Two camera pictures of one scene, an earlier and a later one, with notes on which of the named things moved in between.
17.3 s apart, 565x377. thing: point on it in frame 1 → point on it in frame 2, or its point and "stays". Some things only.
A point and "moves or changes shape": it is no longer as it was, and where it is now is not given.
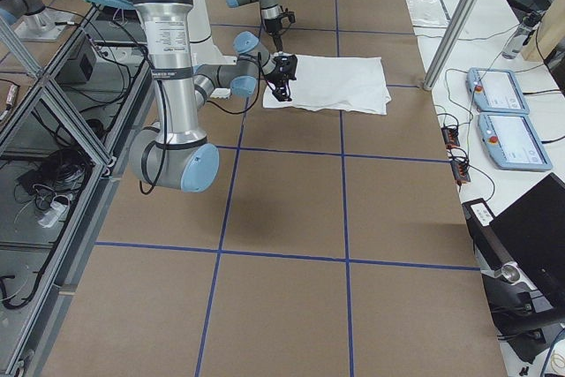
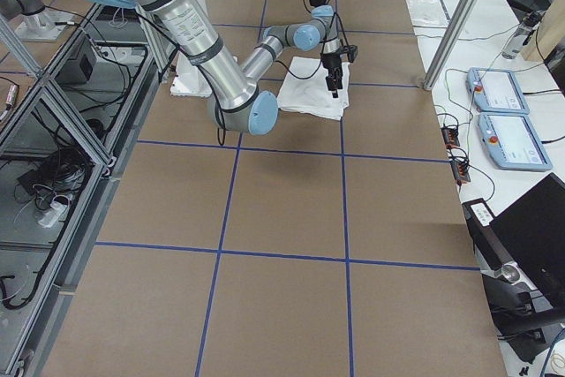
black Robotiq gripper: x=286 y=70 → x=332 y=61
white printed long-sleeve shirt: x=344 y=84 moves or changes shape
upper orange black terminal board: x=450 y=137 stays
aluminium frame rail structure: x=64 y=133 stays
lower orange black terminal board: x=461 y=170 stays
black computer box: x=486 y=237 stays
